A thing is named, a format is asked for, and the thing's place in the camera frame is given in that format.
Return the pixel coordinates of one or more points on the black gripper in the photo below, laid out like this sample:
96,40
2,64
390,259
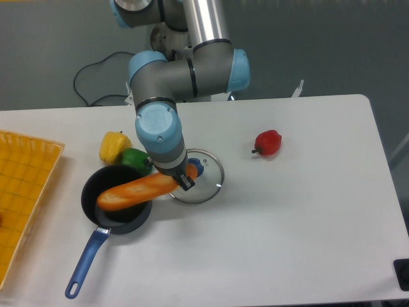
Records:
178,170

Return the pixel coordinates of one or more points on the dark pot blue handle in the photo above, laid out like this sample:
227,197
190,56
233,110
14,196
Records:
118,222

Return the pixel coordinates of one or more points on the long orange bread loaf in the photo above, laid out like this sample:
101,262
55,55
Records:
136,192

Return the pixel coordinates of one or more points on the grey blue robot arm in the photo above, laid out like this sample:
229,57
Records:
213,66

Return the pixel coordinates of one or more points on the glass lid blue knob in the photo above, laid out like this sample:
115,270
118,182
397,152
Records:
208,182

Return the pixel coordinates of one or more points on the green bell pepper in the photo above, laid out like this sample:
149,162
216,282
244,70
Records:
135,158

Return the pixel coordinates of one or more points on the yellow bell pepper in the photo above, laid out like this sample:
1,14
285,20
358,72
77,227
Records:
112,147

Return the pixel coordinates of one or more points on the red bell pepper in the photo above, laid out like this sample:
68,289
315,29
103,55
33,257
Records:
267,143

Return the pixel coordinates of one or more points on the orange plastic basket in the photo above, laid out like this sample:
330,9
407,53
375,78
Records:
27,165

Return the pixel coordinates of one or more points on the black device at table edge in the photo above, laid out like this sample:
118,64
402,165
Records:
401,267

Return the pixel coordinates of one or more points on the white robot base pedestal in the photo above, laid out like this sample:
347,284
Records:
174,45

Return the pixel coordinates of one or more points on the white metal mounting frame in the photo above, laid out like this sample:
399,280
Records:
229,96

